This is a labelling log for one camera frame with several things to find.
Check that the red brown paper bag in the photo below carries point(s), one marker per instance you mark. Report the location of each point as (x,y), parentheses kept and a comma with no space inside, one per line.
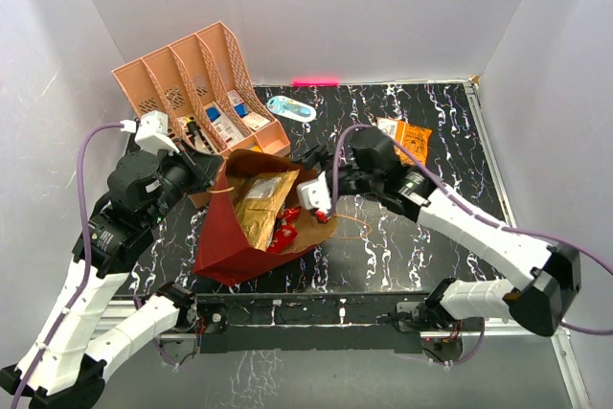
(223,253)

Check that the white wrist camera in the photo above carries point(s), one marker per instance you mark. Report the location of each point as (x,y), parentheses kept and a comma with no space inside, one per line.
(151,133)
(315,197)

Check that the pink plastic desk organizer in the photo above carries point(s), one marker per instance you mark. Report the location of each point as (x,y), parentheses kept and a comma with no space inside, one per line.
(185,77)

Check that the blue blister pack item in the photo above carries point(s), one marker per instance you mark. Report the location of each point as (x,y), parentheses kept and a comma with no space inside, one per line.
(286,107)

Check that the gold foil snack bag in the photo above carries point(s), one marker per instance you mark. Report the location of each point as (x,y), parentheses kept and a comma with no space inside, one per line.
(259,201)

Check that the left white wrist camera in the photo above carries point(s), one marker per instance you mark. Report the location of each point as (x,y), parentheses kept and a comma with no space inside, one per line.
(151,133)

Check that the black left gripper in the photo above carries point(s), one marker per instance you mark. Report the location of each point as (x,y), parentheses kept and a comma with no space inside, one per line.
(203,168)

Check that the black aluminium base frame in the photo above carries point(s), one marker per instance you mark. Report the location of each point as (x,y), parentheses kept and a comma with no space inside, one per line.
(221,323)

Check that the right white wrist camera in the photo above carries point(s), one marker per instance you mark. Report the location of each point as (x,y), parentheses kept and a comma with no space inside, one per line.
(315,197)

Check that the orange wafer snack packet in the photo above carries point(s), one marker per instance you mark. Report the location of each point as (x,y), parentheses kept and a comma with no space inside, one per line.
(413,137)

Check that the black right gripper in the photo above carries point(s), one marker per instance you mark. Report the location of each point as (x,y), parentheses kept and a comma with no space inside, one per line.
(319,153)

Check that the blue white box in organizer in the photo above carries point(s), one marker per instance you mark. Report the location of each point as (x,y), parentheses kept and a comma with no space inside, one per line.
(214,116)

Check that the pink tape strip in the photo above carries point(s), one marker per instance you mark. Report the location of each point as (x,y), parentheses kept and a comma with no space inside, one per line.
(315,81)

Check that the white card pack in organizer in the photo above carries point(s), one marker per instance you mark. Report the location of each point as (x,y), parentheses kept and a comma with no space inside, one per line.
(252,119)

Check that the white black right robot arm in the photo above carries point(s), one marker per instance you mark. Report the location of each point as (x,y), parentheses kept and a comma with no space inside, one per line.
(541,275)

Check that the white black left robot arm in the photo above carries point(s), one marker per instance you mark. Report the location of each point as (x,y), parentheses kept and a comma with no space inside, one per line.
(68,366)

